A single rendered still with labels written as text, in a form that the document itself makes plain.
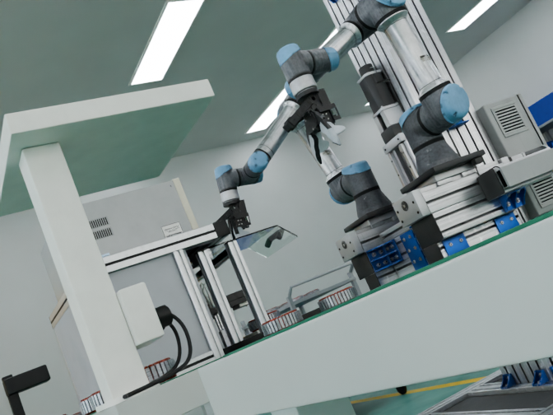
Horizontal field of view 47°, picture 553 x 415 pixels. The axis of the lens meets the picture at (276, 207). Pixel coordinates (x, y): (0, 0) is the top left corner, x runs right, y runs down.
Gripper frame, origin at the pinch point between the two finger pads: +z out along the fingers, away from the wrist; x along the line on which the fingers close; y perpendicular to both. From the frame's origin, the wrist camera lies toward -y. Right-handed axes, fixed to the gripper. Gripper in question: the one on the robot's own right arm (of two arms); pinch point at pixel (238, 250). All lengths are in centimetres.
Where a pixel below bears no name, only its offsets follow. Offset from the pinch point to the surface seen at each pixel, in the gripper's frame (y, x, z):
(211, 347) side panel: -26, -76, 33
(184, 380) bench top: -37, -159, 34
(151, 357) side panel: -42, -79, 31
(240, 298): -11, -51, 21
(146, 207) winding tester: -33, -59, -13
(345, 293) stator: 12, -87, 28
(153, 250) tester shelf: -35, -76, 3
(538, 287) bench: -26, -233, 30
